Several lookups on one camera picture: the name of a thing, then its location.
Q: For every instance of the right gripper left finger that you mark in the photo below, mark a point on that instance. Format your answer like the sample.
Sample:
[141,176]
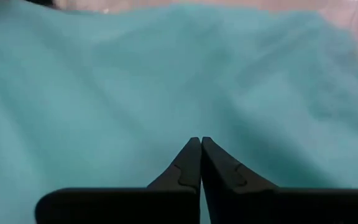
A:
[185,174]

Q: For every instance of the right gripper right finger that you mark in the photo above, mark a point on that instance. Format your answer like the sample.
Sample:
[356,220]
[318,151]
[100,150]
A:
[228,186]

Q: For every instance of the teal garment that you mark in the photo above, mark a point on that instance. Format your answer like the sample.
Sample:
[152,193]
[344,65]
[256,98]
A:
[104,93]

